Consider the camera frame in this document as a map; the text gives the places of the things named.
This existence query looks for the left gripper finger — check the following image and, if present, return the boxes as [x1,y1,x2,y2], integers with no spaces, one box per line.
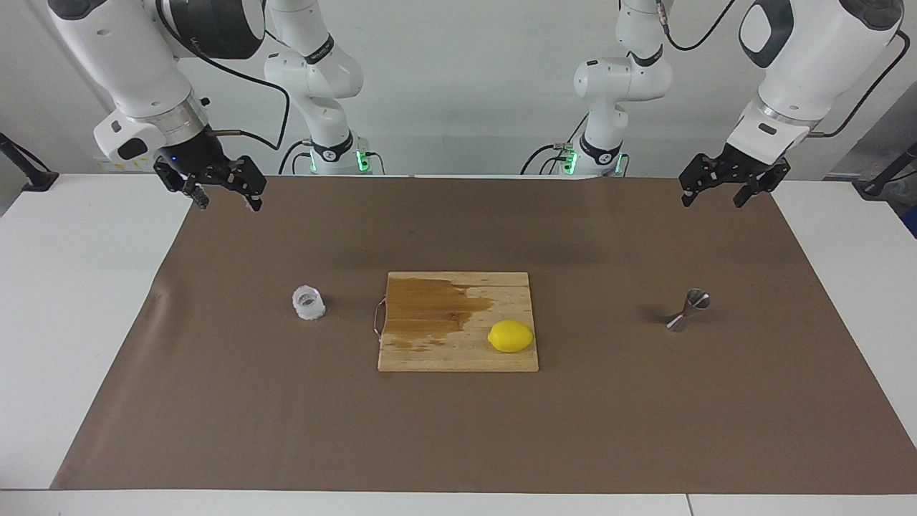
[678,152,731,208]
[732,161,792,209]

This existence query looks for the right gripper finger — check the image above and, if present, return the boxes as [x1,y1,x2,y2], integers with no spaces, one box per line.
[153,162,211,211]
[215,155,268,212]

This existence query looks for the brown paper table mat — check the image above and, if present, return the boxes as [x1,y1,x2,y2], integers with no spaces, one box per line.
[50,176,917,495]

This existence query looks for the steel cocktail jigger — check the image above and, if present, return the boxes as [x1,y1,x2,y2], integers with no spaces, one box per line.
[666,288,711,333]

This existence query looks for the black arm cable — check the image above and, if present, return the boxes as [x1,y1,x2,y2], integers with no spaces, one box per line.
[154,0,292,151]
[656,0,911,138]

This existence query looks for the black right base cables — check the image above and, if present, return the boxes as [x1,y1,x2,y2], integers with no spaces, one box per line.
[277,139,317,176]

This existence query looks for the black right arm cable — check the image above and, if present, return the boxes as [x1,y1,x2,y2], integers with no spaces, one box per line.
[154,0,292,151]

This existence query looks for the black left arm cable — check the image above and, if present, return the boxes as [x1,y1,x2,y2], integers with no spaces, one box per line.
[656,0,911,138]

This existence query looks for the yellow lemon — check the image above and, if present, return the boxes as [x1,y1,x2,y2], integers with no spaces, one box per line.
[487,320,535,354]

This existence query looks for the wooden cutting board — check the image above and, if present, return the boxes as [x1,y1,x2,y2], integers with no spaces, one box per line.
[373,271,539,373]

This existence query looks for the white wall socket box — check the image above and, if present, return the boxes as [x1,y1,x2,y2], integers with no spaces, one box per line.
[97,158,160,174]

